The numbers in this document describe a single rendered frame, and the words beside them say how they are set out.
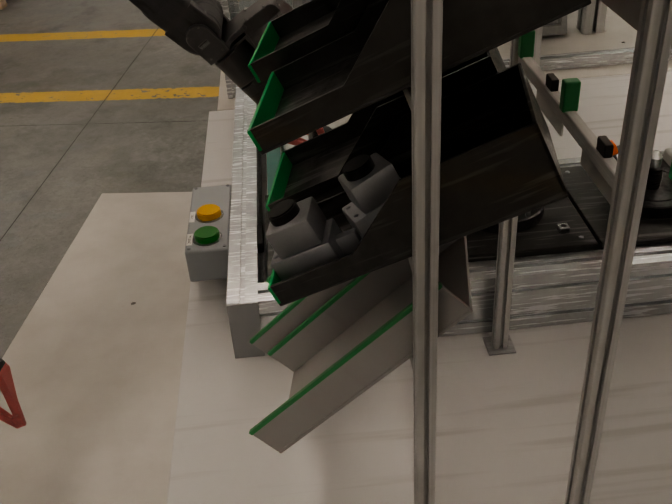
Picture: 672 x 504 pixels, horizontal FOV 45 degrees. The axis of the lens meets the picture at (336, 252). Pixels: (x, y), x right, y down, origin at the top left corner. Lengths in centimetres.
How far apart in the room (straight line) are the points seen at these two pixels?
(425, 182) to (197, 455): 57
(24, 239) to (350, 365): 267
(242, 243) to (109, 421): 35
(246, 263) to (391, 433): 35
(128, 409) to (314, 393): 41
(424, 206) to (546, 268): 58
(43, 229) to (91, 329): 209
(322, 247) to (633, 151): 28
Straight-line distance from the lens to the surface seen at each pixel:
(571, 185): 140
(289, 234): 74
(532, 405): 113
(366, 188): 74
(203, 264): 129
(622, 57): 222
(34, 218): 351
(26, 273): 316
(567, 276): 121
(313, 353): 96
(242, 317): 116
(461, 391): 114
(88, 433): 116
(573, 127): 81
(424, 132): 62
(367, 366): 80
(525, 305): 122
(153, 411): 116
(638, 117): 67
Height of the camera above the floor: 165
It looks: 34 degrees down
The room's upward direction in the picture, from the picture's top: 4 degrees counter-clockwise
